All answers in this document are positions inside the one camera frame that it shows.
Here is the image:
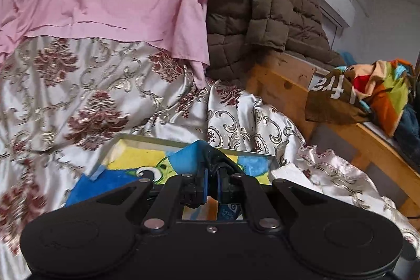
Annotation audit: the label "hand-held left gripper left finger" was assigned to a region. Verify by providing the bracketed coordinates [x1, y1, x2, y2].
[64, 167, 208, 234]

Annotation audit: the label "brown printed cloth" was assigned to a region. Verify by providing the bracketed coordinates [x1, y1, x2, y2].
[304, 65, 371, 123]

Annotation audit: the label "multicoloured cloth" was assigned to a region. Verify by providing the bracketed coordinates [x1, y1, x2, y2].
[341, 59, 416, 136]

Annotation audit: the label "brown quilted jacket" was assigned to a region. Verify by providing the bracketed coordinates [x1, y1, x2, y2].
[205, 0, 347, 84]

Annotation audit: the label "floral satin blanket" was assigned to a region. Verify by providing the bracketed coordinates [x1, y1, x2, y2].
[0, 35, 419, 280]

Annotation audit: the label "grey box with painted bottom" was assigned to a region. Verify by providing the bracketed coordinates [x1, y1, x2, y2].
[64, 133, 279, 221]

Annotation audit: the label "wooden bed frame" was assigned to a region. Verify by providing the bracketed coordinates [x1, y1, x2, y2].
[244, 49, 420, 218]

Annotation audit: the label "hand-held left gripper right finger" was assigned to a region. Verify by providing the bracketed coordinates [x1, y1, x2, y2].
[217, 167, 348, 233]

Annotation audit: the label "blue jeans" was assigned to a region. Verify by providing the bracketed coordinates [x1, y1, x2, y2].
[392, 103, 420, 166]

